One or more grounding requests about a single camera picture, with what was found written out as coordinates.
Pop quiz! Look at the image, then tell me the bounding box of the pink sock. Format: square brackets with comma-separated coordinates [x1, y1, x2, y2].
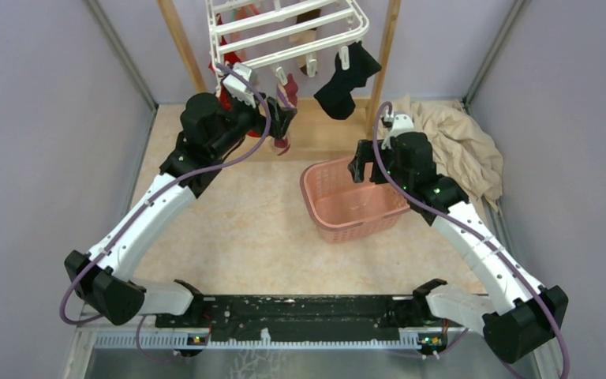
[229, 4, 260, 62]

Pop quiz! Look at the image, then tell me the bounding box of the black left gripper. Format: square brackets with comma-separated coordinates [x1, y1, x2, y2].
[211, 90, 297, 159]

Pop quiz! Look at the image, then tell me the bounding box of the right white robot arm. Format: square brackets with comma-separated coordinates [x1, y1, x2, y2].
[348, 132, 570, 366]

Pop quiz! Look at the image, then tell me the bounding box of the beige crumpled cloth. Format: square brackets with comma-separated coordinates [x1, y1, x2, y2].
[391, 95, 504, 212]

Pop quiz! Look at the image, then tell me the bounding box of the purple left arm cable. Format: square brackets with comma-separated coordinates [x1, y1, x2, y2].
[59, 62, 294, 365]

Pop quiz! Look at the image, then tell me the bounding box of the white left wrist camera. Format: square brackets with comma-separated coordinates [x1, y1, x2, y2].
[223, 62, 257, 108]

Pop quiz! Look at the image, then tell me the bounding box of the white plastic clip hanger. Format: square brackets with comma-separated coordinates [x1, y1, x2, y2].
[204, 0, 370, 83]

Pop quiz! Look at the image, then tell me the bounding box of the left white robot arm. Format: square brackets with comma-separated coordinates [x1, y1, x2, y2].
[59, 92, 297, 327]

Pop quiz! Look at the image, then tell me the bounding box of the wooden drying rack frame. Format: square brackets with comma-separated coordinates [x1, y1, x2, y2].
[157, 1, 401, 160]

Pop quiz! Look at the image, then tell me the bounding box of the red patterned sock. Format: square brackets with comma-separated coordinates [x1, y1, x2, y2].
[208, 14, 260, 137]

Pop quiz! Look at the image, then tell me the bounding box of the beige brown sock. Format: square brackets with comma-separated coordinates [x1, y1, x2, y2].
[289, 9, 321, 76]

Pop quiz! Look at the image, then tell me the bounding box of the black sock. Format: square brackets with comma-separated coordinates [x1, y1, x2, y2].
[313, 42, 382, 120]

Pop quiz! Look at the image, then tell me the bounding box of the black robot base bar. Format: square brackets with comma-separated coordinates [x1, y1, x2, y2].
[93, 292, 447, 359]

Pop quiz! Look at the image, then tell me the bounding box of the striped maroon purple sock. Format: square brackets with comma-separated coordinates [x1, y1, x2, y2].
[272, 73, 298, 156]

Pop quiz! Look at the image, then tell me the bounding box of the pink plastic laundry basket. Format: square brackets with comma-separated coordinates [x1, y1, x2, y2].
[300, 156, 410, 243]

